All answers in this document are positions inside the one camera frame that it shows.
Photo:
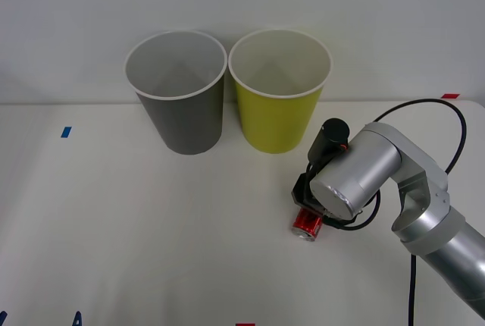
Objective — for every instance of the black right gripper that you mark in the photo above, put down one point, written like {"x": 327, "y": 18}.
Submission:
{"x": 302, "y": 193}

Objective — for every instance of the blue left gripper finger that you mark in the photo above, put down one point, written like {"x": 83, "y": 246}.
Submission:
{"x": 77, "y": 320}
{"x": 2, "y": 319}

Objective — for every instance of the red drink can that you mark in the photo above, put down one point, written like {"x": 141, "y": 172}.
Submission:
{"x": 305, "y": 228}

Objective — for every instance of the silver and black right arm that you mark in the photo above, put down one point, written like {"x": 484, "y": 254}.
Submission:
{"x": 363, "y": 167}

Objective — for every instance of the yellow-green plastic waste bin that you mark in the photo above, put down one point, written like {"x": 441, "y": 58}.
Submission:
{"x": 274, "y": 121}

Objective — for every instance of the grey plastic waste bin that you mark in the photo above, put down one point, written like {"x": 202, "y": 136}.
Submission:
{"x": 189, "y": 125}

